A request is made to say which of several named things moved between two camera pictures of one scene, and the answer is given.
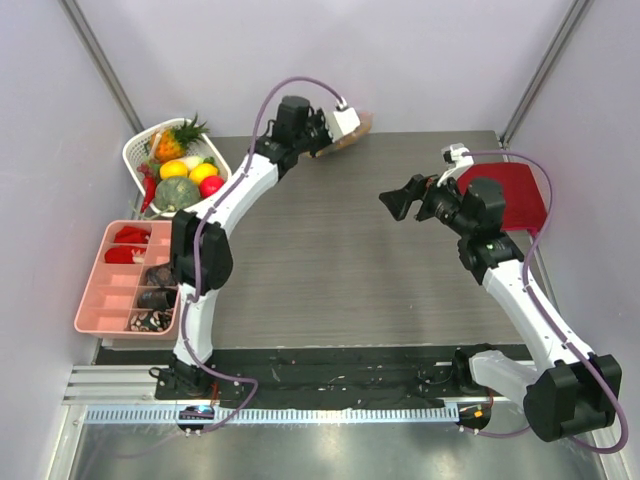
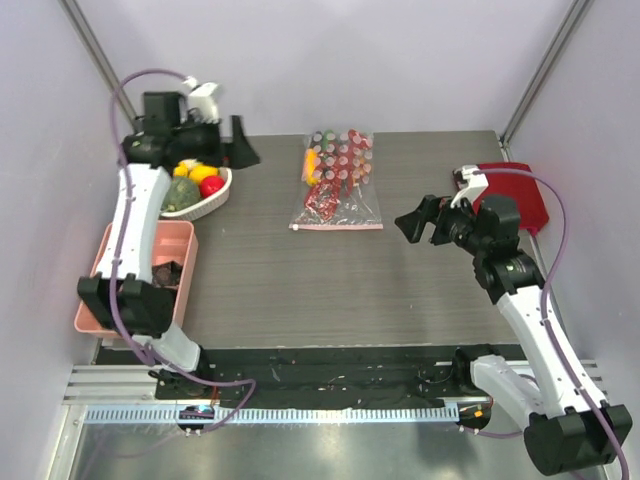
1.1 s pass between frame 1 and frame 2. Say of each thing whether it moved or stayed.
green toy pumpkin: stayed
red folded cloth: stayed
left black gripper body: moved
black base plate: stayed
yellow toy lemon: stayed
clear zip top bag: moved
